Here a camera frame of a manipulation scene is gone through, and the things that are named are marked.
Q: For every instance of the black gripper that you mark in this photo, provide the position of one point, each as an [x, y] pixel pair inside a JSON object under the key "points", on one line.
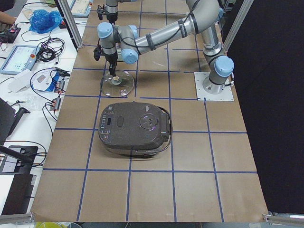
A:
{"points": [[111, 58], [111, 17]]}

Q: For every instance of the glass pot lid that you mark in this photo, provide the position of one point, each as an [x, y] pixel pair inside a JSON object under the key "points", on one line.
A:
{"points": [[117, 86]]}

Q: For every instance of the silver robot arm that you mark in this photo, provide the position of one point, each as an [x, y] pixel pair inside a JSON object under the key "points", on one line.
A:
{"points": [[111, 3], [123, 41]]}

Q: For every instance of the person forearm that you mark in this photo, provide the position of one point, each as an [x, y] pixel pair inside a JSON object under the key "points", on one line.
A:
{"points": [[6, 19]]}

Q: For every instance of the teach pendant tablet far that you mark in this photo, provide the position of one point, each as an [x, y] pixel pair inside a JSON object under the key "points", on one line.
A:
{"points": [[80, 8]]}

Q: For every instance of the teach pendant tablet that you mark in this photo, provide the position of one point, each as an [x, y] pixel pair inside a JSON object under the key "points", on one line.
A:
{"points": [[80, 8], [21, 57]]}

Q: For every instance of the grey adapter box upper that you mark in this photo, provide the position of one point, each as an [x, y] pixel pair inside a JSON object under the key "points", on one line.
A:
{"points": [[60, 87]]}

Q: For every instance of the grey adapter box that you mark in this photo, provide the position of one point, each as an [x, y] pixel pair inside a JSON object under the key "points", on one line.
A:
{"points": [[55, 104], [60, 87]]}

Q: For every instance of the blue plastic bag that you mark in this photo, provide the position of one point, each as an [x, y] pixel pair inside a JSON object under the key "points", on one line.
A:
{"points": [[43, 21]]}

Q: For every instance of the dark grey rice cooker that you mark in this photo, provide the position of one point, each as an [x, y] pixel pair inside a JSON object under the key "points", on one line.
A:
{"points": [[135, 129]]}

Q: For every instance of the grey adapter box lower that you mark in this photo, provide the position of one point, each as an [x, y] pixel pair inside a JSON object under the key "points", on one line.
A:
{"points": [[55, 104]]}

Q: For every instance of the white round device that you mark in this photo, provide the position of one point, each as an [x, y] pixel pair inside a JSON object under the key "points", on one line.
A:
{"points": [[42, 81]]}

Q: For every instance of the white folded paper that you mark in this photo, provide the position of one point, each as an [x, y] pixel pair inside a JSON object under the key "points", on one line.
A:
{"points": [[21, 81]]}

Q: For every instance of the teach pendant tablet near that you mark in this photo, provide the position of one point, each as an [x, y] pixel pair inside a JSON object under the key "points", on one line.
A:
{"points": [[21, 57]]}

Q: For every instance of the black electronics board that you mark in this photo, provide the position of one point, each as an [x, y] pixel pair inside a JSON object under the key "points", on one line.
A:
{"points": [[9, 35]]}

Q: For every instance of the black monitor stand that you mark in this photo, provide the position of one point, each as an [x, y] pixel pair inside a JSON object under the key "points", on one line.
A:
{"points": [[9, 119]]}

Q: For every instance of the black box with labels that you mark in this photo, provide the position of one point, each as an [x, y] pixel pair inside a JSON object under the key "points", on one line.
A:
{"points": [[18, 159]]}

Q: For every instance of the black flat panel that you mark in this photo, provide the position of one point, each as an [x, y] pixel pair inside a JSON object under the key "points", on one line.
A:
{"points": [[19, 194]]}

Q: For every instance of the aluminium frame post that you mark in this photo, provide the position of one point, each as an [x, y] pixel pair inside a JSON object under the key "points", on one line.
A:
{"points": [[244, 9], [66, 14]]}

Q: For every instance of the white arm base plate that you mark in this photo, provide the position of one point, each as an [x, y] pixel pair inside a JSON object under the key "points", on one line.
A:
{"points": [[207, 91]]}

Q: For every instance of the aluminium frame post right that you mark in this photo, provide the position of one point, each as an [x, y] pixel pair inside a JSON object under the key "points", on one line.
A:
{"points": [[244, 9]]}

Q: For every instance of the aluminium rail bottom left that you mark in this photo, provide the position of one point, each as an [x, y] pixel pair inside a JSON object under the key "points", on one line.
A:
{"points": [[16, 218]]}

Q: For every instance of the aluminium rail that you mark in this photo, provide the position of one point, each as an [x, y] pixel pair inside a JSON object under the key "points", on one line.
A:
{"points": [[16, 218], [284, 218]]}

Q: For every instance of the aluminium rail bottom right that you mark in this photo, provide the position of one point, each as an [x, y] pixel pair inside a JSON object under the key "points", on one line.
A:
{"points": [[284, 218]]}

